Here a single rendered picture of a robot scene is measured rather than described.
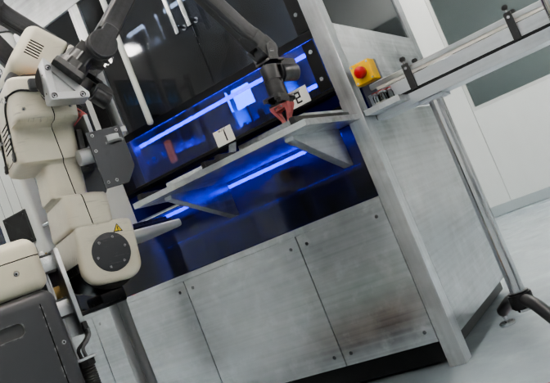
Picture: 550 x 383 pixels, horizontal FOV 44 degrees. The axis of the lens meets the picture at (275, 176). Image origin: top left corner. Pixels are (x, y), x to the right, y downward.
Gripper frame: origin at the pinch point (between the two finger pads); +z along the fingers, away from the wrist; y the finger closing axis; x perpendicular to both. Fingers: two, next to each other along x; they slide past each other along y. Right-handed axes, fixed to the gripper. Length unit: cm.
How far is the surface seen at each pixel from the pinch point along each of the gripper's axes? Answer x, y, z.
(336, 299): 21, 33, 55
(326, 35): -12.4, 24.3, -28.4
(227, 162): 17.4, -12.4, 5.4
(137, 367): 98, 9, 56
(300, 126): -10.0, -12.6, 5.3
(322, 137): -3.5, 12.4, 5.4
